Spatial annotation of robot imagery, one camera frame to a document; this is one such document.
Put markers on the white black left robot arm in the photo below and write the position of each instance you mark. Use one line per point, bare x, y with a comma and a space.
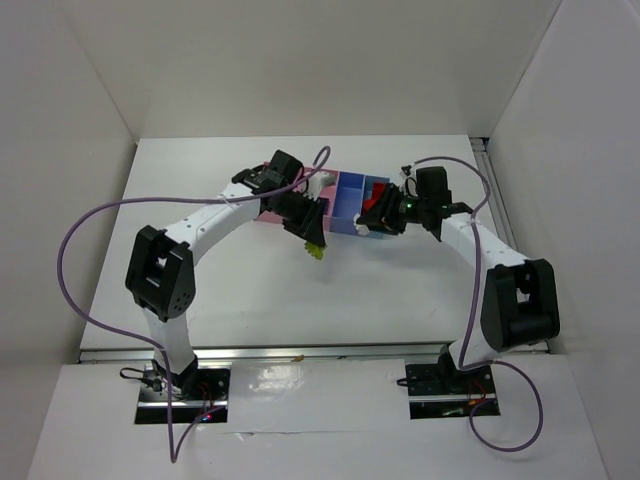
161, 272

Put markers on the red rounded lego brick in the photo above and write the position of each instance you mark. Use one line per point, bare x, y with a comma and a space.
368, 204

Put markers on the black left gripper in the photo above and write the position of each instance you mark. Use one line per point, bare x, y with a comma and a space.
405, 217

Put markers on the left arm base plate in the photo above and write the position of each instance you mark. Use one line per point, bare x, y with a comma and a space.
207, 397

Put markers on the small red lego brick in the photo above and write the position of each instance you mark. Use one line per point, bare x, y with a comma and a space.
377, 189

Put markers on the small pink container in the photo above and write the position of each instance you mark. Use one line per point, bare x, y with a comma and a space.
330, 195

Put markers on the aluminium side rail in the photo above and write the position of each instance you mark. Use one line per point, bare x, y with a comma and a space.
497, 206

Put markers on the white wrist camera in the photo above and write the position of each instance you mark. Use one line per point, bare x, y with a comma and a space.
408, 181
317, 183

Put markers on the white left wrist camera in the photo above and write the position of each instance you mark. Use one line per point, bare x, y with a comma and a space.
408, 181

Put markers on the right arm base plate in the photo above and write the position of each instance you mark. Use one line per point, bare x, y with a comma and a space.
445, 395

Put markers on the large pink container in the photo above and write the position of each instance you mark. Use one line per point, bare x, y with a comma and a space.
272, 218

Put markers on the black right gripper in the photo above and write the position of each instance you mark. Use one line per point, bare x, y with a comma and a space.
298, 208

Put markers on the light blue container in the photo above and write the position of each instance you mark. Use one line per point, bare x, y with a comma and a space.
368, 181

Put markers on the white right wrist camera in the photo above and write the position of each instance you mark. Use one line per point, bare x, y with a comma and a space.
317, 183

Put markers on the aluminium front rail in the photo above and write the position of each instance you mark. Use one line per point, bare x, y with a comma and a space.
273, 353

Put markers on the green lego piece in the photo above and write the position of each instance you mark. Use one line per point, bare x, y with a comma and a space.
315, 251

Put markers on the white lego piece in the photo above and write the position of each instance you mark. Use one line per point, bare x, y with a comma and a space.
361, 229

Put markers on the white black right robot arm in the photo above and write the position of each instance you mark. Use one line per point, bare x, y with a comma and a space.
514, 298

